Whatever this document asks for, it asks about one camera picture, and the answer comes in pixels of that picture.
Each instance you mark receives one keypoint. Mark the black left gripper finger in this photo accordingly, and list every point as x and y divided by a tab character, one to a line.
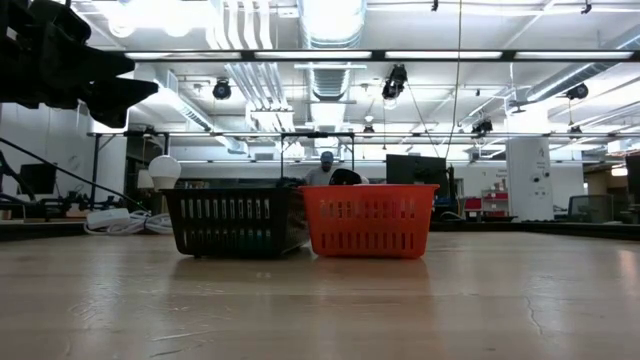
120	97
110	64

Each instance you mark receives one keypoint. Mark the white light bulb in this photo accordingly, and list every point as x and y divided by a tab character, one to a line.
164	170

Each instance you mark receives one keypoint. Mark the small black monitor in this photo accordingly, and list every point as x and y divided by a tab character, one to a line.
39	177

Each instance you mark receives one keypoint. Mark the black slotted plastic basket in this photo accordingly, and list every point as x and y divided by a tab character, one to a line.
235	222

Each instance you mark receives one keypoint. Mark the black overhead beam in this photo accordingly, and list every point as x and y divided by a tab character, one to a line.
310	55

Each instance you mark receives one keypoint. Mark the person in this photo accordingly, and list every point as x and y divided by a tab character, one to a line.
324	172

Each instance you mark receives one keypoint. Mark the black rounded object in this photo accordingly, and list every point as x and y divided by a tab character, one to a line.
345	177

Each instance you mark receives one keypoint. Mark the orange slotted plastic basket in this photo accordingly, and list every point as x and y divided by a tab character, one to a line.
369	222

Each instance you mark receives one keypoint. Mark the large black monitor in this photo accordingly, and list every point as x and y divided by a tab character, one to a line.
415	170

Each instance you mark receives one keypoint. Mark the red drawer cabinet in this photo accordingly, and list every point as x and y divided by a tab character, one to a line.
487	204

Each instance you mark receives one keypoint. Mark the white round column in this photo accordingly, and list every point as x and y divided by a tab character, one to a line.
529	180

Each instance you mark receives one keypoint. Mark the black ceiling-hung camera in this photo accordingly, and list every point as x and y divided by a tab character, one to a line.
221	90
395	82
482	127
578	91

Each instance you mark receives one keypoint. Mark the black tall stand frame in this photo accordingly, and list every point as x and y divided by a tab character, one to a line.
317	134

